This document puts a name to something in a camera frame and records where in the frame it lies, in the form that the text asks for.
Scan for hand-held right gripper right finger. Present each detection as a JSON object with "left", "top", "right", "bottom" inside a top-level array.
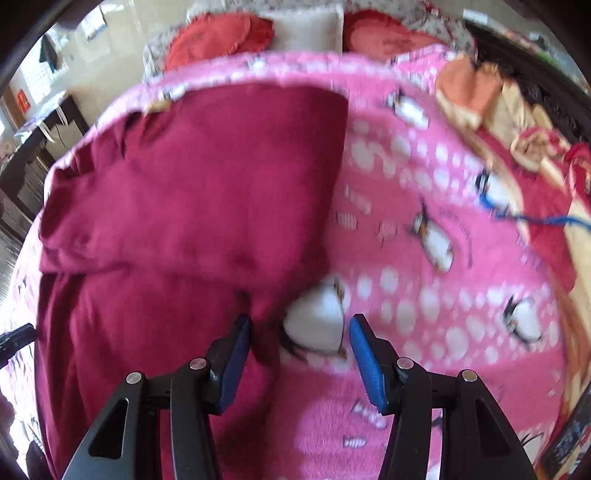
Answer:
[{"left": 348, "top": 313, "right": 539, "bottom": 480}]

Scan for floral bedspread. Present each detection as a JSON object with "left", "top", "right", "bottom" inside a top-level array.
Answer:
[{"left": 142, "top": 0, "right": 476, "bottom": 84}]

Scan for maroon garment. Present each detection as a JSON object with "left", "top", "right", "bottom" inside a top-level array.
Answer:
[{"left": 34, "top": 83, "right": 349, "bottom": 480}]

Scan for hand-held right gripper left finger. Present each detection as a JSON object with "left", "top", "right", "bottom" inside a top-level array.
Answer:
[{"left": 61, "top": 313, "right": 252, "bottom": 480}]

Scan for red round cushion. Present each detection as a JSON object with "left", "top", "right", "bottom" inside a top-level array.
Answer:
[
  {"left": 342, "top": 11, "right": 446, "bottom": 64},
  {"left": 165, "top": 14, "right": 276, "bottom": 71}
]

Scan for dark wooden headboard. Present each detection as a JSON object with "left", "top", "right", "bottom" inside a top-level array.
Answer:
[{"left": 464, "top": 21, "right": 591, "bottom": 144}]

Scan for blue cable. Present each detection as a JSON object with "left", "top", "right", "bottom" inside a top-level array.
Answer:
[{"left": 479, "top": 194, "right": 591, "bottom": 229}]

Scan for orange cloth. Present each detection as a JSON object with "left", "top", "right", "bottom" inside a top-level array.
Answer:
[{"left": 435, "top": 54, "right": 504, "bottom": 127}]

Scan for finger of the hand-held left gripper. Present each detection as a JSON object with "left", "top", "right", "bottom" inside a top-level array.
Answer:
[{"left": 0, "top": 323, "right": 36, "bottom": 370}]

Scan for white pillow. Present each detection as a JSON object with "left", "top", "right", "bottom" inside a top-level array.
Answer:
[{"left": 269, "top": 8, "right": 345, "bottom": 52}]

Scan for dark side table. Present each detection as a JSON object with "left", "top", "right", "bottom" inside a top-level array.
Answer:
[{"left": 0, "top": 91, "right": 89, "bottom": 241}]

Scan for pink penguin print blanket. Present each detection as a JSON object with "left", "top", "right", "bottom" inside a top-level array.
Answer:
[{"left": 0, "top": 50, "right": 575, "bottom": 480}]

